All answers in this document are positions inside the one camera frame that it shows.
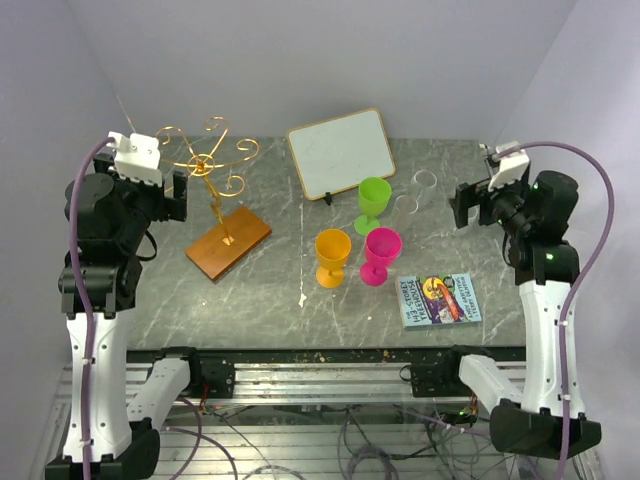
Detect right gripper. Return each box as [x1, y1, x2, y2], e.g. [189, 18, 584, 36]
[449, 171, 533, 237]

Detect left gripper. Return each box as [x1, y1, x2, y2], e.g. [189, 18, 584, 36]
[93, 152, 187, 249]

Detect clear wine glass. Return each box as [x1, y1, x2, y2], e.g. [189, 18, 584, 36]
[390, 195, 419, 234]
[408, 170, 437, 208]

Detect pink plastic wine glass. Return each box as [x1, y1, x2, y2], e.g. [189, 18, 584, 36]
[360, 227, 403, 287]

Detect orange plastic wine glass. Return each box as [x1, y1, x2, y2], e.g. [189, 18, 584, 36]
[315, 229, 352, 288]

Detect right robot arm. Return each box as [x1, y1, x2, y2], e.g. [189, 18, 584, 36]
[400, 170, 602, 460]

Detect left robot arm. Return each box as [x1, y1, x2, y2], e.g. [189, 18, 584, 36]
[45, 154, 231, 479]

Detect green plastic wine glass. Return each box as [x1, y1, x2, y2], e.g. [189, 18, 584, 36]
[354, 177, 392, 236]

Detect treehouse children's book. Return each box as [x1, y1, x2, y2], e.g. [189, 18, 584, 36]
[395, 273, 482, 329]

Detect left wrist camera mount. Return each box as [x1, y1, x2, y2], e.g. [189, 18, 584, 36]
[108, 131, 163, 187]

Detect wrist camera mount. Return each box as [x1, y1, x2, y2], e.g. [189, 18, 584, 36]
[108, 131, 163, 187]
[480, 141, 530, 192]

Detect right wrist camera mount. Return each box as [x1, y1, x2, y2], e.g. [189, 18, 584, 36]
[480, 141, 530, 192]

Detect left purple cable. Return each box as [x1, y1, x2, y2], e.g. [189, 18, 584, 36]
[64, 136, 121, 480]

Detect gold wire glass rack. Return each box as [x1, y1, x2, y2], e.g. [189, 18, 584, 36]
[155, 116, 272, 281]

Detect small whiteboard wooden frame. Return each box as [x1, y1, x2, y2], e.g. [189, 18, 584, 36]
[286, 108, 396, 201]

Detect aluminium rail frame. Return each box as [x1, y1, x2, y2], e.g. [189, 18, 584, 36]
[49, 349, 591, 480]

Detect loose cables under table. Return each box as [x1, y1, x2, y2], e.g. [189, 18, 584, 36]
[164, 394, 531, 480]

